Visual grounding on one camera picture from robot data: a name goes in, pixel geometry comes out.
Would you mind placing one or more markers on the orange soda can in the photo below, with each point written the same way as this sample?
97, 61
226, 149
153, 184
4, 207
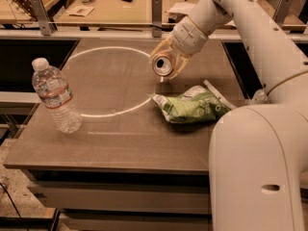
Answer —
163, 64

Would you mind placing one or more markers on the right metal bracket post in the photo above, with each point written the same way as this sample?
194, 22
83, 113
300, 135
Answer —
281, 11

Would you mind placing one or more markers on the green chip bag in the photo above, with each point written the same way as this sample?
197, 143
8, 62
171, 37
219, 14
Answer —
201, 103

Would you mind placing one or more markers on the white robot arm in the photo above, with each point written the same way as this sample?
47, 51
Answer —
257, 152

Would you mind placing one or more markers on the left metal bracket post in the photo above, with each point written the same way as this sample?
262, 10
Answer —
45, 25

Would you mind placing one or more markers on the small paper card left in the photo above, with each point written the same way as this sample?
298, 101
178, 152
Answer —
80, 11

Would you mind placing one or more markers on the centre metal bracket post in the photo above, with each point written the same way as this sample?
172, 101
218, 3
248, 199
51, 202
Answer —
156, 17

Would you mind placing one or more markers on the metal bracket post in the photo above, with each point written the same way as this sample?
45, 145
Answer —
281, 11
156, 17
45, 25

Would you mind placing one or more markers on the clear plastic water bottle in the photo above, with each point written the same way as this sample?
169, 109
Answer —
56, 95

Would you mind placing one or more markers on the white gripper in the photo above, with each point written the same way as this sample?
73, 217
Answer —
187, 38

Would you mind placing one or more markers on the white paper sheet centre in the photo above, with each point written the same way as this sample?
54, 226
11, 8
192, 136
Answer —
181, 8

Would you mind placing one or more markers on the left sanitizer pump bottle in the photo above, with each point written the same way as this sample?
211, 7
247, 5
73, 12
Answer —
259, 97

